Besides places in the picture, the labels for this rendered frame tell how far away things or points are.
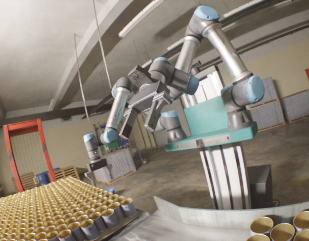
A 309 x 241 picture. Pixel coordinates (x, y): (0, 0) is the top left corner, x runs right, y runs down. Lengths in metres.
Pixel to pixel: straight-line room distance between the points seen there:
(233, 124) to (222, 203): 0.80
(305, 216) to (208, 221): 0.34
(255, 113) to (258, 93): 6.10
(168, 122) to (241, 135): 0.53
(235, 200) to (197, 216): 0.75
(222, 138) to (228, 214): 0.43
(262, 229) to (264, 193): 0.83
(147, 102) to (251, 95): 0.44
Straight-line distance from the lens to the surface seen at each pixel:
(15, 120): 9.14
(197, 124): 1.08
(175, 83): 0.55
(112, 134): 0.84
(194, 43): 0.82
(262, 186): 1.32
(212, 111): 1.00
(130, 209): 0.80
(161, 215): 0.79
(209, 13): 0.78
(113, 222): 0.76
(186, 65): 0.73
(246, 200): 1.23
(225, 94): 0.80
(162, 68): 0.53
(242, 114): 0.80
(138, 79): 0.47
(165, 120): 1.08
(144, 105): 0.45
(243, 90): 0.70
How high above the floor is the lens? 1.50
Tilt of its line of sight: 3 degrees up
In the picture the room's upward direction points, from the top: 17 degrees counter-clockwise
